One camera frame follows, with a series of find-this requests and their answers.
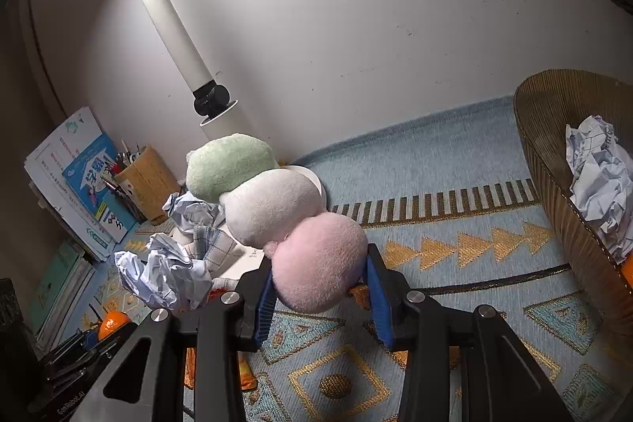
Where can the three-ball plush toy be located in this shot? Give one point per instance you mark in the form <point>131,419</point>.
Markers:
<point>316,264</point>

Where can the white paper ball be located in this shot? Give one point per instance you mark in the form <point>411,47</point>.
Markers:
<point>158,273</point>
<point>188,212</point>
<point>606,209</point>
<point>591,140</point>

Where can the white paper sheet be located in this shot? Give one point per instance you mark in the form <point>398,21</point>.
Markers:
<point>243,260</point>

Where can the orange packet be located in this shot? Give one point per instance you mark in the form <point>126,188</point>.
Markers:
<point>247,377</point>

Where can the small red object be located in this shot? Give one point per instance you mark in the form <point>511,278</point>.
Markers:
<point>217,294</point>

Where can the blue patterned tablecloth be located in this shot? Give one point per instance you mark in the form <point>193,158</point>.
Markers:
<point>445,184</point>

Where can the bunch of pens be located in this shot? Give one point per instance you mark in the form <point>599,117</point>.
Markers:
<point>121,167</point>

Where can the bamboo pen holder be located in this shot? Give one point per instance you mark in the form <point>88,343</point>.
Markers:
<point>146,184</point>

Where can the blue cover book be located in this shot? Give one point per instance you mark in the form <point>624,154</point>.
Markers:
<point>96,184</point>

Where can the white desk lamp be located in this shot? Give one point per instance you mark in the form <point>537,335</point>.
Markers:
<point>158,6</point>

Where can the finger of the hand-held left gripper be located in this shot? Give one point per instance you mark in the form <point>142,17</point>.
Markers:
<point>84,353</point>

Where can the amber ribbed glass bowl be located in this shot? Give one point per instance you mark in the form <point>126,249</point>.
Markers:
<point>549,184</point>

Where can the plaid cloth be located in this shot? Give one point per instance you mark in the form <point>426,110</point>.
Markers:
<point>215,244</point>

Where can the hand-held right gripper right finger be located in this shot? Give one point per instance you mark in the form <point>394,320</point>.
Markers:
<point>381,298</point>

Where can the orange tangerine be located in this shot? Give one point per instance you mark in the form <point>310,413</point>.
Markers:
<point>626,274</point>
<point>113,324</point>

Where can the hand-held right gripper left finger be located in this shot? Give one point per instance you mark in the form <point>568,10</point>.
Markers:
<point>264,303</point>

